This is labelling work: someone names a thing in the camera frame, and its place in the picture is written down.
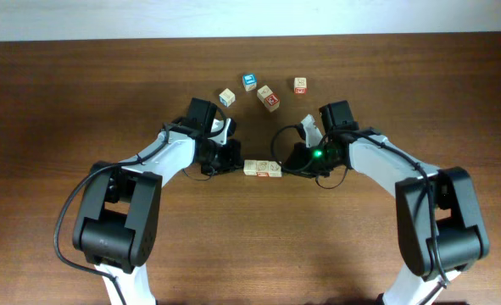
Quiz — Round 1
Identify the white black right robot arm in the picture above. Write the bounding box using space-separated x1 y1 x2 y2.
281 101 490 304

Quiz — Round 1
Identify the wooden block blue number 5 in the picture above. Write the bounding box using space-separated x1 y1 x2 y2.
219 88 236 108

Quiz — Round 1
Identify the wooden block letter M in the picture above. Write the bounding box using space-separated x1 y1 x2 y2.
257 86 281 113

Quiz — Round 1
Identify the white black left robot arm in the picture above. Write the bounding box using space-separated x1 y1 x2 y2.
72 98 243 304

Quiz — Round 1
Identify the wooden block red side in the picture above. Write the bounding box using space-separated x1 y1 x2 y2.
293 77 308 94

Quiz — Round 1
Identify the wooden block red top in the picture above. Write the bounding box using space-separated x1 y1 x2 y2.
267 161 282 178

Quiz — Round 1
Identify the wooden block blue top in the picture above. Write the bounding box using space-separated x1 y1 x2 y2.
242 74 257 92

